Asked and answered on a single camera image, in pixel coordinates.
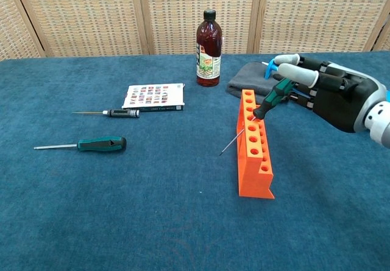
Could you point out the woven bamboo folding screen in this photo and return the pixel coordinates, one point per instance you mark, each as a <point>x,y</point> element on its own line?
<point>91,15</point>

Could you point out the grey folded cloth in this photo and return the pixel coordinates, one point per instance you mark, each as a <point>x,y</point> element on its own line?
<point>243,82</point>

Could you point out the large green-black screwdriver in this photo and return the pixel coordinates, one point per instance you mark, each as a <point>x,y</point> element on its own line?
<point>100,144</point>

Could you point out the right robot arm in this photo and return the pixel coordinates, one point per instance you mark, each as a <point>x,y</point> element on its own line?
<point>381,125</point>

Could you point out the white book with picture grid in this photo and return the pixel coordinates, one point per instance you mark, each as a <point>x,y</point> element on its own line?
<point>152,96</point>

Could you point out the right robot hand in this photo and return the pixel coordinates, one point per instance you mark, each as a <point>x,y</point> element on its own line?
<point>338,97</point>

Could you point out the small green-black screwdriver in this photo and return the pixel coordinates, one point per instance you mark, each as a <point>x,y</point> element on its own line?
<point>271,99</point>

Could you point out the orange tool rack with holes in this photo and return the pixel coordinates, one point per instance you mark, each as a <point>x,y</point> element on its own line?
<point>253,173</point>

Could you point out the blue carpet table cover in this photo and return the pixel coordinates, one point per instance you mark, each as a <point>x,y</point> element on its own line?
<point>152,207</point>

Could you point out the dark brown labelled bottle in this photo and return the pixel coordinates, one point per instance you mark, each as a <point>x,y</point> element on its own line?
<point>208,45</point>

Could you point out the blue detergent pump bottle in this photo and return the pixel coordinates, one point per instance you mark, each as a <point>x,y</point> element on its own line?
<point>269,68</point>

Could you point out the black precision screwdriver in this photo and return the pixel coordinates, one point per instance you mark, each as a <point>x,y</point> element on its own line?
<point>122,113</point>

